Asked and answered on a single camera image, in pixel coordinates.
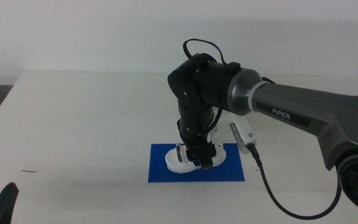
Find black braided camera cable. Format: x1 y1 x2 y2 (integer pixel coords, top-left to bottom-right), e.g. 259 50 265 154
246 143 358 224

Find black thin wrist cable loop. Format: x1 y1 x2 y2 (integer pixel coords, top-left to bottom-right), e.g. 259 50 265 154
182 38 242 75

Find white toy shoe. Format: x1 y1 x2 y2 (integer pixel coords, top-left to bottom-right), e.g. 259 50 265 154
165 141 227 174

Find blue rectangular mat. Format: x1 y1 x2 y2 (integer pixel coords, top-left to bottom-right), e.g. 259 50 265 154
147 142 246 184

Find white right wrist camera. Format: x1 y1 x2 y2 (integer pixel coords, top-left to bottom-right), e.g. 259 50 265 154
228 119 258 155

